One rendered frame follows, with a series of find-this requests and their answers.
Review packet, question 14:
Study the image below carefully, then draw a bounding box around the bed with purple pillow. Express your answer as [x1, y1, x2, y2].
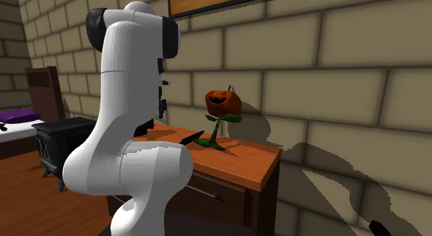
[0, 65, 67, 161]

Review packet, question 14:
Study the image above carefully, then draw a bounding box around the orange pumpkin flower figure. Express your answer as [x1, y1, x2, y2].
[194, 84, 244, 152]

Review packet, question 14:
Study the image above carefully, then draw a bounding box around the black cast iron stove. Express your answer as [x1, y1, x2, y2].
[31, 116, 99, 192]

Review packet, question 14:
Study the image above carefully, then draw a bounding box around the black framed wall picture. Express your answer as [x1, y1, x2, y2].
[167, 0, 291, 20]

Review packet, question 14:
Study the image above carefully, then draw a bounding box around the flat black remote control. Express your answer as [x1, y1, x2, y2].
[178, 129, 206, 146]

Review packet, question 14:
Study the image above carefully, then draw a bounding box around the black block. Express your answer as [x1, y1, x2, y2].
[132, 118, 155, 138]

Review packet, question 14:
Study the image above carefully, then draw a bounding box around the brown wooden chest of drawers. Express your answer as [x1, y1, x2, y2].
[107, 121, 283, 236]

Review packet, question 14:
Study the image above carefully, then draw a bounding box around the dark robot stand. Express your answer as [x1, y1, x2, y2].
[98, 210, 258, 236]

